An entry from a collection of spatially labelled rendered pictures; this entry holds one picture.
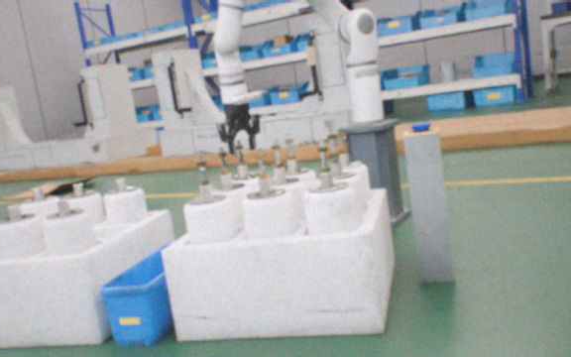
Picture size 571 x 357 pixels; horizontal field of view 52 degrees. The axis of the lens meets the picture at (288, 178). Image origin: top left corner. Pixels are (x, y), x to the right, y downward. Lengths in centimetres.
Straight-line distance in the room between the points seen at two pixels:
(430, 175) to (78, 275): 72
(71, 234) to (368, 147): 87
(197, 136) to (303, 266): 298
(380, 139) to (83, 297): 92
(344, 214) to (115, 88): 377
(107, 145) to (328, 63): 189
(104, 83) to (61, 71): 450
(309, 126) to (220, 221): 243
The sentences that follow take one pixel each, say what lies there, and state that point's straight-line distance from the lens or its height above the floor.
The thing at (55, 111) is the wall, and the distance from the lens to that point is 892.
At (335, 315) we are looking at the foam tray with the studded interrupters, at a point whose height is 4.
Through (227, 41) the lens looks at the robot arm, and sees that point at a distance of 162.
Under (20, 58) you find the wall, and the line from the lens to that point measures 873.
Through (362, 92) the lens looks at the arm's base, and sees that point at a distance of 172.
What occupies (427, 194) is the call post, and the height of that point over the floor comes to 19.
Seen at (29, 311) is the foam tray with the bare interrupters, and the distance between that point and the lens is 131.
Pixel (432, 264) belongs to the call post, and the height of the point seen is 4.
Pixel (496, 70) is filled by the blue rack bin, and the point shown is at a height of 31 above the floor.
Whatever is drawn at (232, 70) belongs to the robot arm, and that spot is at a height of 51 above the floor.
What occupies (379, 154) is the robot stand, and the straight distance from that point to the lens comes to 171.
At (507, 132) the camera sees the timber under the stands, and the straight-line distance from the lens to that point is 307.
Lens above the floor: 44
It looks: 9 degrees down
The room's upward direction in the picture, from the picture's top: 8 degrees counter-clockwise
